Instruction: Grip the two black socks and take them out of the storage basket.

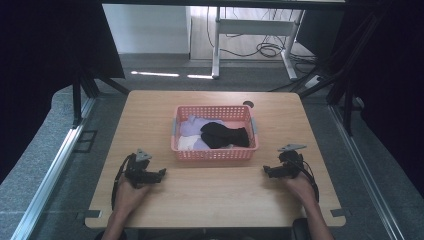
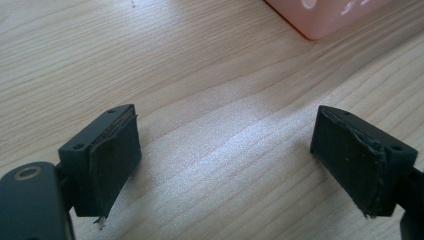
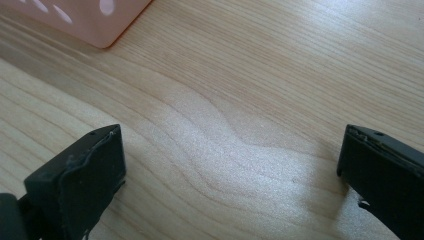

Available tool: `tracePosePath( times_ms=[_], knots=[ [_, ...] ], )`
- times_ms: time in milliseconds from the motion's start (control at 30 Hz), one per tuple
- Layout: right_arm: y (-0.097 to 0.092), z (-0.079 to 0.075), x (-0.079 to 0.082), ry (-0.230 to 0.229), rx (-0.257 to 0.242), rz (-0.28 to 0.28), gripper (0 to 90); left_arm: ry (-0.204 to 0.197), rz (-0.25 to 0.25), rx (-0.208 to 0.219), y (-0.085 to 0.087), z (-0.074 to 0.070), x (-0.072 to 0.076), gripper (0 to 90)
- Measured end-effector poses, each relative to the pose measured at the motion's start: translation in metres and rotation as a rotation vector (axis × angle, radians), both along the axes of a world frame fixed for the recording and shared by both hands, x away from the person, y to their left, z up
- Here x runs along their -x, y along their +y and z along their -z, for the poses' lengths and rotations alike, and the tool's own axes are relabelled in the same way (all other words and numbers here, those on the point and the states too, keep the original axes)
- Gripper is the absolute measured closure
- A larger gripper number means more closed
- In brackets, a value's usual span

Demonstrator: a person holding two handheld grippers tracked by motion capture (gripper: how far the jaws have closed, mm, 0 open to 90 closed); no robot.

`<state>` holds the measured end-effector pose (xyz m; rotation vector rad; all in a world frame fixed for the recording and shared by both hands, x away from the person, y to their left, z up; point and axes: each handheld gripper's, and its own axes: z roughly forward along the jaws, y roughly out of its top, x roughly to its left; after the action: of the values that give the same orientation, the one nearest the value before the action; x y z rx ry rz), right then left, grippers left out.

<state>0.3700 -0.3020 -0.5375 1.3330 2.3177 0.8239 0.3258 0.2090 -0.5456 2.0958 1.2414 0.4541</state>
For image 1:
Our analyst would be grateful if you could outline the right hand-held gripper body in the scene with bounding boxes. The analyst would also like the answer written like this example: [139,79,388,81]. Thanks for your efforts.
[277,143,308,180]

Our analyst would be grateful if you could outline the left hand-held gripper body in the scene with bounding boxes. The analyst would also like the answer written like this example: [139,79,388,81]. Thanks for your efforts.
[124,148,155,190]

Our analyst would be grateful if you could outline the person's right hand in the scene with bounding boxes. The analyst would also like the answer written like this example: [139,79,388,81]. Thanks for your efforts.
[283,174,318,206]

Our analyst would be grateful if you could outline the person's left hand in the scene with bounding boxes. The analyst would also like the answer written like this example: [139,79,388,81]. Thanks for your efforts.
[113,175,152,215]

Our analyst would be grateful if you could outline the white sock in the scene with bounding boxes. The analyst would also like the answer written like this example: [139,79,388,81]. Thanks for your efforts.
[177,134,203,152]

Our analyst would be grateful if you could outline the lavender sock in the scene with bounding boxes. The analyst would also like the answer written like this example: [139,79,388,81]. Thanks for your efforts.
[179,114,225,152]

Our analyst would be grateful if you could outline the pink plastic basket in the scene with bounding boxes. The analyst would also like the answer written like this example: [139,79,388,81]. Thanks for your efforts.
[170,105,260,162]

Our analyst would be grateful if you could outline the black sock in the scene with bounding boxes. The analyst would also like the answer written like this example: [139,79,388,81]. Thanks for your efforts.
[199,121,251,150]

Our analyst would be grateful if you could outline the black chair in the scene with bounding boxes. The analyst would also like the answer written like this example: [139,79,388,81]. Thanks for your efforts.
[291,217,311,240]

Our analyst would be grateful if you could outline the white power strip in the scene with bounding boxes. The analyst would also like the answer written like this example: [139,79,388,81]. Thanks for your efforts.
[304,74,324,90]

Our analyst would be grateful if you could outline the black metal stand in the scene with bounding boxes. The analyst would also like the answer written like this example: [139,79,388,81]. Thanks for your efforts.
[71,68,132,128]
[298,13,381,137]

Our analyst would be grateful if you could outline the black curtain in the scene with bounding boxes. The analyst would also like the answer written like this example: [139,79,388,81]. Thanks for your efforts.
[296,0,424,198]
[0,0,126,185]

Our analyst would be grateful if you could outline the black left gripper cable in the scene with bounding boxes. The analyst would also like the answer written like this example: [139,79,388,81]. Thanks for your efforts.
[110,153,134,212]

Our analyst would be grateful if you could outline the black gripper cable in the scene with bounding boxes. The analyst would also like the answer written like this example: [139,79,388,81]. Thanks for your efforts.
[110,153,134,212]
[290,158,320,204]

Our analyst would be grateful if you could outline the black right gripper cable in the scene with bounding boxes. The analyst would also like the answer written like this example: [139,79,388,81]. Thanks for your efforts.
[290,158,320,204]

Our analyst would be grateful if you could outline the aluminium floor rail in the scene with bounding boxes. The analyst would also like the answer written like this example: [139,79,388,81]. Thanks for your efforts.
[9,96,98,240]
[328,103,406,240]

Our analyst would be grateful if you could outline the black floor cables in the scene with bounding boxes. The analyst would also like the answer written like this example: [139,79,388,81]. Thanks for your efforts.
[205,6,318,66]

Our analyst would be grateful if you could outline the white desk frame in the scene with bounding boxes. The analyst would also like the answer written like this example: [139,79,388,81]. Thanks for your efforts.
[211,6,305,81]

